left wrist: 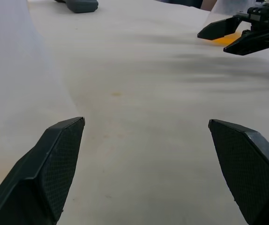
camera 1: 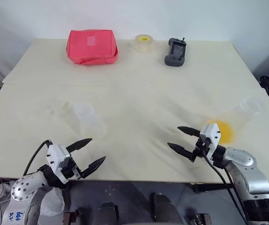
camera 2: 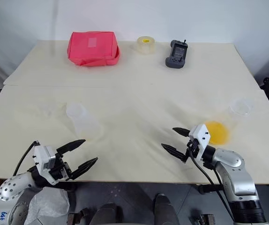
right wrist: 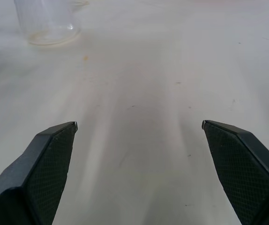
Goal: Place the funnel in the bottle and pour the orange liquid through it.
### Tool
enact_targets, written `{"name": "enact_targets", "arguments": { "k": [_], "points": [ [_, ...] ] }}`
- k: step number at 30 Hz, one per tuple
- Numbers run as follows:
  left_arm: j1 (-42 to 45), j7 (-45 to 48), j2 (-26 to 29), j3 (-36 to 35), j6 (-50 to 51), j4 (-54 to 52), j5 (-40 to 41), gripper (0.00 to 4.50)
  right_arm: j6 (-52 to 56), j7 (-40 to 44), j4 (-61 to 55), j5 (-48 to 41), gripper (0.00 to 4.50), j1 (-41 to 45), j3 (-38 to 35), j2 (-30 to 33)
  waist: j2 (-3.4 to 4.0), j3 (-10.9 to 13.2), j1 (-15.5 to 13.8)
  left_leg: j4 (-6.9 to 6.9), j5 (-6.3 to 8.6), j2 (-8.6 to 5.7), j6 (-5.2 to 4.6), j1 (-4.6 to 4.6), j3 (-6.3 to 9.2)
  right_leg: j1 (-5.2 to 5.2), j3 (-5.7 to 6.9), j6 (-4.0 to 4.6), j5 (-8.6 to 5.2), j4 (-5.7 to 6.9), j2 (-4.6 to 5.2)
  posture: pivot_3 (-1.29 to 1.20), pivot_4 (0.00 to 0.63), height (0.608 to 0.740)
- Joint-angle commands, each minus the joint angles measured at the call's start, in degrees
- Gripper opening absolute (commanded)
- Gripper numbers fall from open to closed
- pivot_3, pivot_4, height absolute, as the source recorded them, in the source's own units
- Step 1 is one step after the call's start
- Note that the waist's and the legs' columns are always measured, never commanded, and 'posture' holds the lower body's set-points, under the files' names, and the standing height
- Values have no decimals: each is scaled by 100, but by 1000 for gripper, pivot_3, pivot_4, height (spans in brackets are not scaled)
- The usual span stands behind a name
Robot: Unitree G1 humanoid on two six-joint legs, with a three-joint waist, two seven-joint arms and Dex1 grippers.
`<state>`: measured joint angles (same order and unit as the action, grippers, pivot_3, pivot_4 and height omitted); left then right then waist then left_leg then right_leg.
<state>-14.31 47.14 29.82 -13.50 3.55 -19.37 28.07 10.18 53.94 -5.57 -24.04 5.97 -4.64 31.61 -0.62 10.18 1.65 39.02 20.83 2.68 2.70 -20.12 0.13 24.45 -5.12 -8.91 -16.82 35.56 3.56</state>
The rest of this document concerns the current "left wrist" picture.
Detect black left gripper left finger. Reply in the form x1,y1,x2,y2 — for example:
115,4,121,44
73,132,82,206
0,116,86,225

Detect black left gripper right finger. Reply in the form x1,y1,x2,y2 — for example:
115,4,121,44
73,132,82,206
208,119,269,225

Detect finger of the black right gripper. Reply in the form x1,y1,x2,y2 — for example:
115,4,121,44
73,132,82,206
223,29,269,56
197,15,240,41

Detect clear plastic bag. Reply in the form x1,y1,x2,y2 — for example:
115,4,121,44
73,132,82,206
0,0,86,179

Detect dark grey plastic object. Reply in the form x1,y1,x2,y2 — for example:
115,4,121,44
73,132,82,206
53,0,100,14

